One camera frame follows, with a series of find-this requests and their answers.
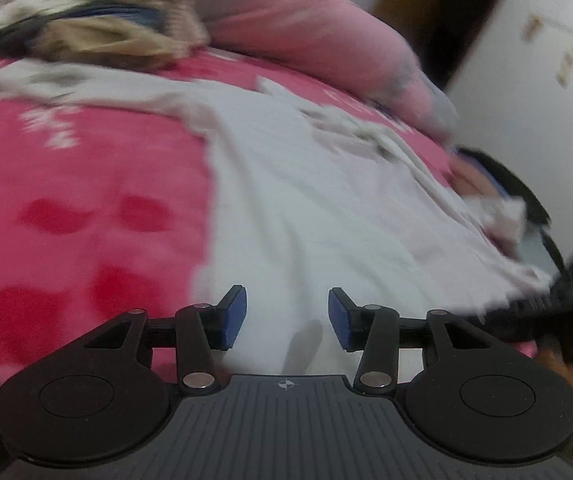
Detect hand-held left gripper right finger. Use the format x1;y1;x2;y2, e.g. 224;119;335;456
327;287;492;396

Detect black strap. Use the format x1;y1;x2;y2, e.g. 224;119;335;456
536;225;569;278

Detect pink and grey quilt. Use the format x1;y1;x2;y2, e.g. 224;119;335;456
0;0;459;146

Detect white shirt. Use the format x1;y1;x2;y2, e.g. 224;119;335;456
0;57;562;376

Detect blue jeans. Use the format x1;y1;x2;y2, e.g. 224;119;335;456
0;5;167;47

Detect khaki pants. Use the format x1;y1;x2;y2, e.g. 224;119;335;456
31;20;202;69

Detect blue folded cloth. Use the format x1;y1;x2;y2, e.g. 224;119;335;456
471;159;509;197

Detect pink floral bed blanket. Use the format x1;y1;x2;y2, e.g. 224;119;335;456
0;45;467;386

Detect beige checkered cloth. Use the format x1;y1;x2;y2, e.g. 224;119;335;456
89;0;210;44

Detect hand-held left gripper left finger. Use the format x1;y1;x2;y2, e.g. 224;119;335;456
84;284;248;395

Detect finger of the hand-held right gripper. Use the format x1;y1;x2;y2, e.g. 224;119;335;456
476;287;567;341

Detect long beige hanging cloth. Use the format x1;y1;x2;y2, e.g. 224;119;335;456
555;37;573;89

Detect small beige hanging cloth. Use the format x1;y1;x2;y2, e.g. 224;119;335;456
523;13;543;44

